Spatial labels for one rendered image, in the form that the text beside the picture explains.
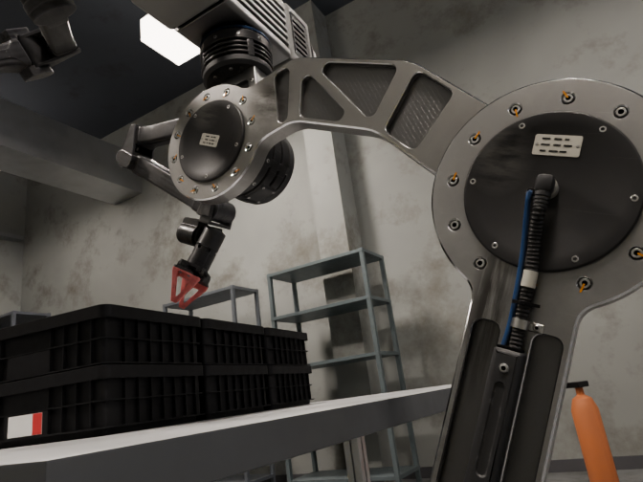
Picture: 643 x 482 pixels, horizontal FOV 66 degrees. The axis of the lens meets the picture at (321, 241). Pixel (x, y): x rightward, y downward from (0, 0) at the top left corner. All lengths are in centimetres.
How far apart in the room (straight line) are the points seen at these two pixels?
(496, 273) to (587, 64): 421
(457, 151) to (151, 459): 42
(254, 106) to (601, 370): 361
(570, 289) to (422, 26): 489
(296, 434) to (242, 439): 9
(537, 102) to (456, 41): 452
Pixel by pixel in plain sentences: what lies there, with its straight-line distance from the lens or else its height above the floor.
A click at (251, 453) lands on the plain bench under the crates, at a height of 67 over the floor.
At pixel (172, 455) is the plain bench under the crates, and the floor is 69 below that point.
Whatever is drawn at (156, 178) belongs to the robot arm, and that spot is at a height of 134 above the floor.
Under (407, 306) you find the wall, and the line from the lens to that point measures 443.
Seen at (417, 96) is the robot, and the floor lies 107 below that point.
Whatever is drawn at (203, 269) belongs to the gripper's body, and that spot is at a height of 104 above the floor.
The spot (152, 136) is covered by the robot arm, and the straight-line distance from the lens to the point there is 150.
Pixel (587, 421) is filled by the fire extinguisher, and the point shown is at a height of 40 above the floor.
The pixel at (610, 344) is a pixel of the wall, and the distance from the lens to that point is 412.
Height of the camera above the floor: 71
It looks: 17 degrees up
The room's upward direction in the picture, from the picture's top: 8 degrees counter-clockwise
